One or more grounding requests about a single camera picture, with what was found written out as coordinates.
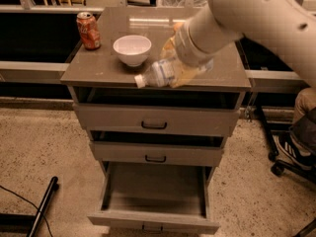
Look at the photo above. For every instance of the person's leg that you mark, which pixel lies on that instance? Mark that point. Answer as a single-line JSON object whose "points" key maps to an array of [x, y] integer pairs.
{"points": [[303, 129]]}

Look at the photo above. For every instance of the orange fruit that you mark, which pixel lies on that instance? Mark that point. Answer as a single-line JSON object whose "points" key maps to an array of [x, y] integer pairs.
{"points": [[177, 25]]}

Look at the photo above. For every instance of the grey top drawer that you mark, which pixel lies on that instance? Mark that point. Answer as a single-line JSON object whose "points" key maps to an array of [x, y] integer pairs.
{"points": [[158, 111]]}

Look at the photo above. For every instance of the orange soda can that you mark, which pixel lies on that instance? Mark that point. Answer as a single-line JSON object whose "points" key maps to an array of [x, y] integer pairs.
{"points": [[88, 30]]}

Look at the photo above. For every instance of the grey bottom drawer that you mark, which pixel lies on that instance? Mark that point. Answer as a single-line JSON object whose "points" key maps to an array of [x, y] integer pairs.
{"points": [[155, 198]]}

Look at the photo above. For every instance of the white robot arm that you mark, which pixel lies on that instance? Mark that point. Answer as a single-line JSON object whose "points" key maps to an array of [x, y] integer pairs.
{"points": [[281, 26]]}

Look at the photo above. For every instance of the grey middle drawer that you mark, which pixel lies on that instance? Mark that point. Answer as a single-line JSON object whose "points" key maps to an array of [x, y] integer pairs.
{"points": [[157, 148]]}

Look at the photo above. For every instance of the white bowl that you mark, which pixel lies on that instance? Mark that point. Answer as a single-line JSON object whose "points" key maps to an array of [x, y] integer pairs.
{"points": [[132, 50]]}

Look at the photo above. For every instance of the clear plastic bottle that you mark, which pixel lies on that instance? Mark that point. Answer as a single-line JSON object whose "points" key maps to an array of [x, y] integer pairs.
{"points": [[160, 73]]}

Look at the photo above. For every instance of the black bar on floor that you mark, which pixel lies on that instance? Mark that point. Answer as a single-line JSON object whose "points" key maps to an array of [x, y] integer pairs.
{"points": [[40, 215]]}

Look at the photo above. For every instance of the grey drawer cabinet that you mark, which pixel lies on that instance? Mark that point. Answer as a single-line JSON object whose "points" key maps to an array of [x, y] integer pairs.
{"points": [[101, 68]]}

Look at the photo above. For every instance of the grey drawer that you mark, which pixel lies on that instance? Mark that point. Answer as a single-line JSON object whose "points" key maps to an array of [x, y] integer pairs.
{"points": [[155, 198], [158, 111], [157, 148]]}

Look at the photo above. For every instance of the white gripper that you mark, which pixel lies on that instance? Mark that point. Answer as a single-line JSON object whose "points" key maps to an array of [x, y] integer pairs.
{"points": [[187, 48]]}

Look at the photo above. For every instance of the black and white sneaker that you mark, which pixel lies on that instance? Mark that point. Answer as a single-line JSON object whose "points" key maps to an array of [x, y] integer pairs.
{"points": [[305, 160]]}

